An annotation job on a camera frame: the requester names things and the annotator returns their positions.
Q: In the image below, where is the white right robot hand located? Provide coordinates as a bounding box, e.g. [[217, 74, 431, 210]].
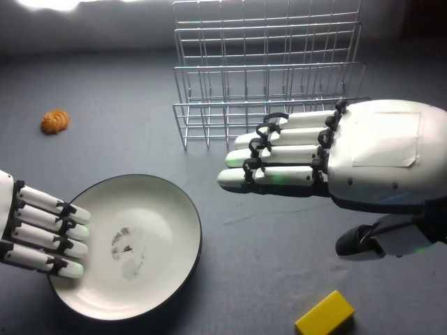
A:
[[217, 99, 447, 259]]

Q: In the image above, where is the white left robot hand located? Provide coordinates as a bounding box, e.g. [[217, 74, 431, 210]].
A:
[[0, 170, 91, 280]]

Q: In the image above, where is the white plate with dark smudge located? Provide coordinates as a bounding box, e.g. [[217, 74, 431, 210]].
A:
[[47, 173, 203, 321]]

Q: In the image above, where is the orange swirl cookie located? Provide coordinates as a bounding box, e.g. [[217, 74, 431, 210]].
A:
[[41, 109, 71, 135]]

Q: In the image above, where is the yellow rectangular block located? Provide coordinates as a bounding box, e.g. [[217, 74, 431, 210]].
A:
[[294, 290, 356, 335]]

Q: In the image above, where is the silver wire dish rack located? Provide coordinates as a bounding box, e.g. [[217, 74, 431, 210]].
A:
[[172, 0, 371, 151]]

